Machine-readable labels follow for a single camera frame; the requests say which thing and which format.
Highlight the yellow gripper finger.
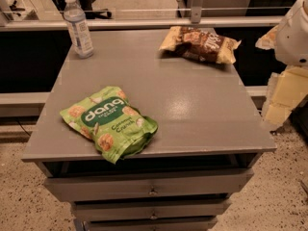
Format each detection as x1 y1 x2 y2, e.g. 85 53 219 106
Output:
262 65 308 126
255 26 278 50

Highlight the brown chip bag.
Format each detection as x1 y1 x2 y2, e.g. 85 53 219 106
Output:
160 26 241 64

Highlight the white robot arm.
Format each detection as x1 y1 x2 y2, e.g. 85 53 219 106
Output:
255 0 308 130

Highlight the green rice chip bag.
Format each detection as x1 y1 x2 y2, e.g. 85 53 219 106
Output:
60 87 158 164

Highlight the grey drawer cabinet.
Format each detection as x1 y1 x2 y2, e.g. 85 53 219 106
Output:
23 30 275 231

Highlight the bottom grey drawer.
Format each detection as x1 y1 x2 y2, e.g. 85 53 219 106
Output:
88 217 217 231

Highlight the grey drawer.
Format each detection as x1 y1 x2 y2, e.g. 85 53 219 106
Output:
44 168 253 202
88 217 217 231
72 198 231 221

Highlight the clear plastic water bottle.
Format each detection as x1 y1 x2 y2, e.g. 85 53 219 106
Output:
64 0 93 58

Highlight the top grey drawer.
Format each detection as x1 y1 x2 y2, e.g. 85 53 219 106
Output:
44 168 253 202

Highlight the middle grey drawer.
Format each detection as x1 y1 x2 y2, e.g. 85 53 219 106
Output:
72 198 231 221

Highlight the metal railing post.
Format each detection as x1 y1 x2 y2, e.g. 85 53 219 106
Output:
187 0 203 23

